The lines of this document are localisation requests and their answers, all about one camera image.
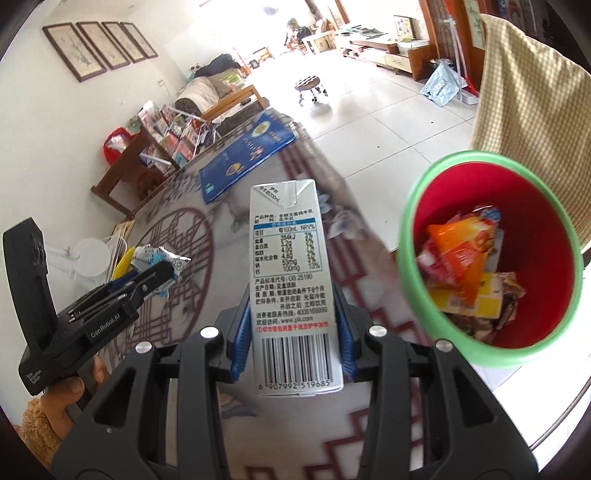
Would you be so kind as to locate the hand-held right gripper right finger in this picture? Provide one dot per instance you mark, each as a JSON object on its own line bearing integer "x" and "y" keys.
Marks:
{"x": 346, "y": 344}

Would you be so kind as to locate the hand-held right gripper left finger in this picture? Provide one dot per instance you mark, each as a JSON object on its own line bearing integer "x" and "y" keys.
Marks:
{"x": 241, "y": 346}

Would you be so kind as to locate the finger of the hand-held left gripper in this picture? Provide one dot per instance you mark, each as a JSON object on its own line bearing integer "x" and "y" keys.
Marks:
{"x": 147, "y": 286}
{"x": 134, "y": 276}

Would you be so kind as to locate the blue white wrapper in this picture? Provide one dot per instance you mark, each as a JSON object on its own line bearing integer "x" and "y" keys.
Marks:
{"x": 178, "y": 265}

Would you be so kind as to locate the white blue milk carton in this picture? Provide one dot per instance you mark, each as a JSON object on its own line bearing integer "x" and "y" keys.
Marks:
{"x": 291, "y": 277}

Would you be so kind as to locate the orange snack bag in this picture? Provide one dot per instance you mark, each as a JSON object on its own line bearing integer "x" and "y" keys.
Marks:
{"x": 461, "y": 258}

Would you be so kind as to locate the yellow white box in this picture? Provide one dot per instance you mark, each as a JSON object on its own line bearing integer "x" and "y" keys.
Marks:
{"x": 489, "y": 300}

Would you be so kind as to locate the blue snack wrapper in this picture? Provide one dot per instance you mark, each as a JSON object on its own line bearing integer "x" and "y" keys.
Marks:
{"x": 489, "y": 216}

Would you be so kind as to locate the red bin with green rim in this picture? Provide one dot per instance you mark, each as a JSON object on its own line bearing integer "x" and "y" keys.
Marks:
{"x": 531, "y": 207}

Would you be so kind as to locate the person's left hand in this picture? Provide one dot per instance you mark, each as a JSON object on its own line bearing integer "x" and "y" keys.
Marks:
{"x": 62, "y": 399}

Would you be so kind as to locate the yellow flat board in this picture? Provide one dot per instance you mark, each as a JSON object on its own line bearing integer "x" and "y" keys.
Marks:
{"x": 123, "y": 229}

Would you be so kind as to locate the white desk lamp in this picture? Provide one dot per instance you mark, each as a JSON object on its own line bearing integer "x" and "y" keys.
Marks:
{"x": 90, "y": 251}

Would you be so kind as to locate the dark wooden chair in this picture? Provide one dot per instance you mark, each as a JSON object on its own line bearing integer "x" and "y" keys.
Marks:
{"x": 115, "y": 175}

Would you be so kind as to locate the patterned tablecloth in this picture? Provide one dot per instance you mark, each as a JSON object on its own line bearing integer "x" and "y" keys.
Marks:
{"x": 286, "y": 438}

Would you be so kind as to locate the red bag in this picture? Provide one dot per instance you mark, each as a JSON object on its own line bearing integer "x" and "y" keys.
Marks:
{"x": 116, "y": 145}

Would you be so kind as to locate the magazine rack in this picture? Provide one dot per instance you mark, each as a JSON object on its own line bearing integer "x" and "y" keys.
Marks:
{"x": 178, "y": 136}

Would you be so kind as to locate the blue flat box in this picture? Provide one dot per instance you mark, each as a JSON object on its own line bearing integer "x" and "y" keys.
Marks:
{"x": 244, "y": 157}

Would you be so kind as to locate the sofa with blankets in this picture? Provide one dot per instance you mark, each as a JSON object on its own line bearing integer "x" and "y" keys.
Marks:
{"x": 203, "y": 90}

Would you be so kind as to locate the wooden coffee table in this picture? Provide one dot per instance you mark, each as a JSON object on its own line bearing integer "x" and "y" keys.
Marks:
{"x": 240, "y": 106}

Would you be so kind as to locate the tufted stool on wheels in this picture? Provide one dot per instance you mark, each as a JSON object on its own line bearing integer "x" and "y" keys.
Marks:
{"x": 308, "y": 83}

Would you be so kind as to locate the pale blue plastic bag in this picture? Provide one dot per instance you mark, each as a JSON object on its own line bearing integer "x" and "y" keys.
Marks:
{"x": 441, "y": 85}

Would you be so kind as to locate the broom with dustpan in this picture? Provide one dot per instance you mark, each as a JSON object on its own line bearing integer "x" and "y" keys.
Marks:
{"x": 466, "y": 90}

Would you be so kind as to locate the long television cabinet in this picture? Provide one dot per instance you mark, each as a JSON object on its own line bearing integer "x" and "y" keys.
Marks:
{"x": 392, "y": 55}

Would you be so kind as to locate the beige checkered cloth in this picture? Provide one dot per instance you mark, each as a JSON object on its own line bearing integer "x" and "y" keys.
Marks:
{"x": 531, "y": 92}

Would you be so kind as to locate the framed wall picture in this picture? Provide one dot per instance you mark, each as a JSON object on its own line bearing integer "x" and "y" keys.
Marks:
{"x": 74, "y": 51}
{"x": 124, "y": 41}
{"x": 104, "y": 45}
{"x": 141, "y": 39}

